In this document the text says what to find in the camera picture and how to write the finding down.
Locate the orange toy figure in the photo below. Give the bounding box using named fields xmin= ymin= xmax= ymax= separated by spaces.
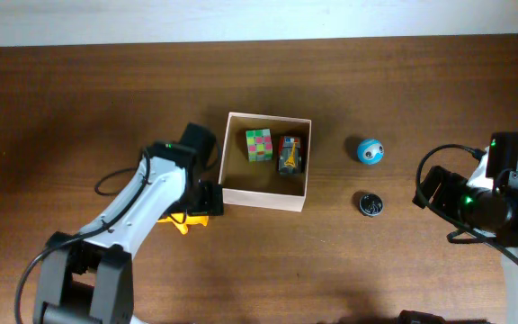
xmin=157 ymin=213 xmax=209 ymax=235

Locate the pastel puzzle cube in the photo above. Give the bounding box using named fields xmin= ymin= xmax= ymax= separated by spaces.
xmin=246 ymin=129 xmax=273 ymax=162

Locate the blue ball with eyes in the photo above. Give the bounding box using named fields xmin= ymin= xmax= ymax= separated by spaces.
xmin=357 ymin=139 xmax=384 ymax=165

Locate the red grey toy car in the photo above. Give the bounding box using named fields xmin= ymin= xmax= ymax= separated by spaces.
xmin=278 ymin=136 xmax=303 ymax=175

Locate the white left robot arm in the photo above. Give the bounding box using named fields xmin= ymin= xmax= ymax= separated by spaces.
xmin=26 ymin=137 xmax=223 ymax=323

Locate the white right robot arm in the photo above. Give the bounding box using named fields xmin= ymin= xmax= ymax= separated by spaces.
xmin=413 ymin=131 xmax=518 ymax=323

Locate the pink cardboard box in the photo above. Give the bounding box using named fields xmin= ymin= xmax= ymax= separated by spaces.
xmin=219 ymin=112 xmax=312 ymax=212

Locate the black round cap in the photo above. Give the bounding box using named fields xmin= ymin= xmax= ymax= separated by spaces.
xmin=359 ymin=193 xmax=384 ymax=217

